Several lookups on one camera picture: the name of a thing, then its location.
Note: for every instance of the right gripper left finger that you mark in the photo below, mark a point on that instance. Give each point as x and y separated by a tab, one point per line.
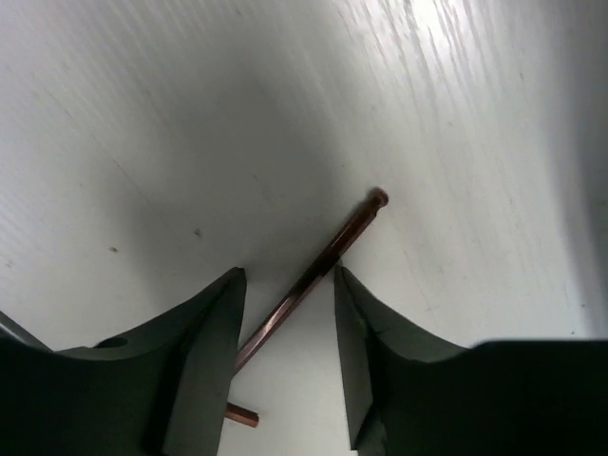
158	389

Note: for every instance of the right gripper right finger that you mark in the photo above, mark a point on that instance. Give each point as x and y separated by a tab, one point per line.
410	392

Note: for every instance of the brown hex key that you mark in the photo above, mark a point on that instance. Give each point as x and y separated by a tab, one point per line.
354	226

